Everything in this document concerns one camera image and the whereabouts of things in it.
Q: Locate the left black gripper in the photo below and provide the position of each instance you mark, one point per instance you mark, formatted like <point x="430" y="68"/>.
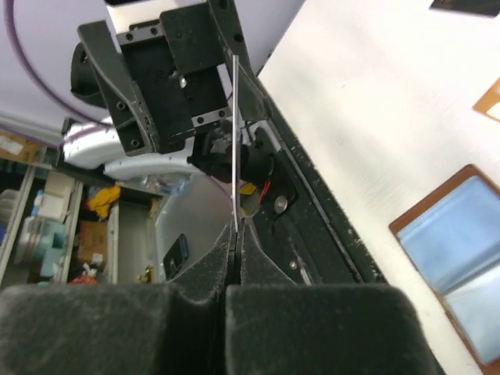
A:
<point x="165" y="84"/>

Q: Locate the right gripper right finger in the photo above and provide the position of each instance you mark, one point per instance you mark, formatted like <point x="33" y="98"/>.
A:
<point x="274" y="326"/>

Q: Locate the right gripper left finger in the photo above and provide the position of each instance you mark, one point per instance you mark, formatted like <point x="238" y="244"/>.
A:
<point x="170" y="328"/>

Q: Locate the brown leather card holder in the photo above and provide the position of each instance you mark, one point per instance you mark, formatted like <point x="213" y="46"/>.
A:
<point x="451" y="237"/>

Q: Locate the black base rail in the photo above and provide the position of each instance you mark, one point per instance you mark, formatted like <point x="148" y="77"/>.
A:
<point x="300" y="225"/>

